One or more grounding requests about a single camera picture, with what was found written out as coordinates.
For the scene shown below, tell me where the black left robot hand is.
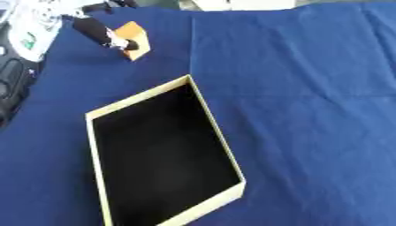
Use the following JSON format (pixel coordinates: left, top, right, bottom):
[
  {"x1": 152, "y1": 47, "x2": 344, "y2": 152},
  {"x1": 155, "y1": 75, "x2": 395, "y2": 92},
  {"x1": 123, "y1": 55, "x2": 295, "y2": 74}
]
[{"x1": 69, "y1": 0, "x2": 141, "y2": 51}]

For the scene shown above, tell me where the orange wooden block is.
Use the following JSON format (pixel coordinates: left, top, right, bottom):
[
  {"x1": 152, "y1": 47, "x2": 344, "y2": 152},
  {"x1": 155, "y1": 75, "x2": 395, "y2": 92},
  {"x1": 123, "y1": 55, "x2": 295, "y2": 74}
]
[{"x1": 111, "y1": 20, "x2": 152, "y2": 62}]

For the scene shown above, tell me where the tan box with black inside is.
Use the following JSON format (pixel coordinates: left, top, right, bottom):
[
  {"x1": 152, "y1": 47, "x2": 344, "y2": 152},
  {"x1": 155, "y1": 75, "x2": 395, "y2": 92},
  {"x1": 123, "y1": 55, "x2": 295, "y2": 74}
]
[{"x1": 83, "y1": 74, "x2": 248, "y2": 226}]

